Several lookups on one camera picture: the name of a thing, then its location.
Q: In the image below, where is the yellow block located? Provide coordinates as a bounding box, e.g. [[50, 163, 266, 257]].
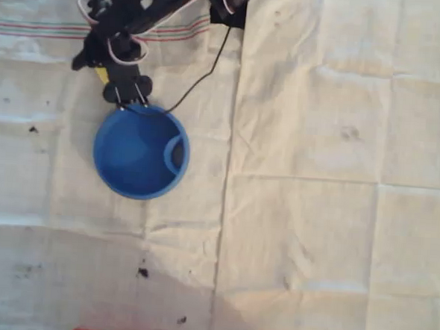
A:
[[92, 64, 113, 86]]

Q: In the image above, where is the blue plastic bowl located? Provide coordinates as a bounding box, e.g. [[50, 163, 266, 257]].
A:
[[89, 100, 194, 203]]

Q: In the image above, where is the white striped cloth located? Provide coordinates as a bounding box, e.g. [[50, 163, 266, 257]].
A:
[[0, 0, 440, 330]]

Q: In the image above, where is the white and red cable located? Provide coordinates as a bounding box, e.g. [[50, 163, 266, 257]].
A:
[[73, 0, 239, 72]]

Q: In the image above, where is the thin black cable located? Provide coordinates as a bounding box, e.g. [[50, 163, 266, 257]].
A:
[[162, 20, 231, 118]]

